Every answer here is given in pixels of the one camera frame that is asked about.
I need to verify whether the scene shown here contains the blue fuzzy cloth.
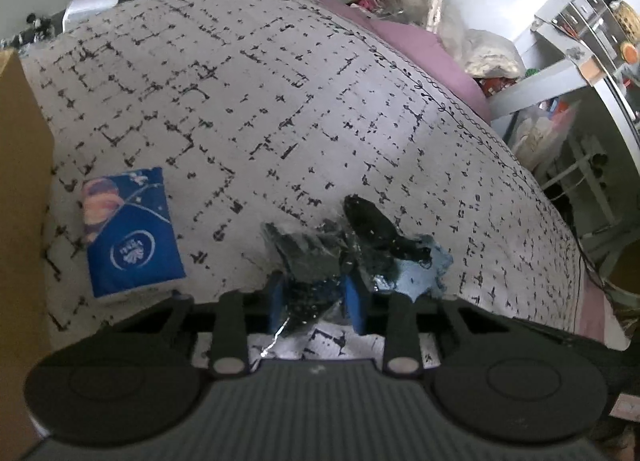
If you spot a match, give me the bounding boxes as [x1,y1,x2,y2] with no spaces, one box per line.
[367,235,454,301]

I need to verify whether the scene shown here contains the black item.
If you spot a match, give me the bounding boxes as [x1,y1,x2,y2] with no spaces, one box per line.
[259,220,347,359]

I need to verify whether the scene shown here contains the blue tissue pack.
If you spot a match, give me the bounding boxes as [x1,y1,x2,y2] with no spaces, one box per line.
[82,166,186,301]

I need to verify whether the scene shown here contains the patterned bed cover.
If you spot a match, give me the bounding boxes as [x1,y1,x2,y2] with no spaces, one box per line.
[19,0,632,372]

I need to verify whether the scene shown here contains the cardboard box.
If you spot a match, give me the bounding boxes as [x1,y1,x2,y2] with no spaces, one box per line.
[0,50,54,460]

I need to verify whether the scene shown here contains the pink pillow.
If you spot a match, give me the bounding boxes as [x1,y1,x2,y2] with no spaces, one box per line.
[318,0,491,124]

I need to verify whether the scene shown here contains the white side table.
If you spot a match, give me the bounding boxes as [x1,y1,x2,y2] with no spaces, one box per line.
[489,0,639,166]

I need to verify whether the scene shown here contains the woven basket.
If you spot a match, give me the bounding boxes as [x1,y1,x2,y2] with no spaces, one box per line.
[612,1,640,44]

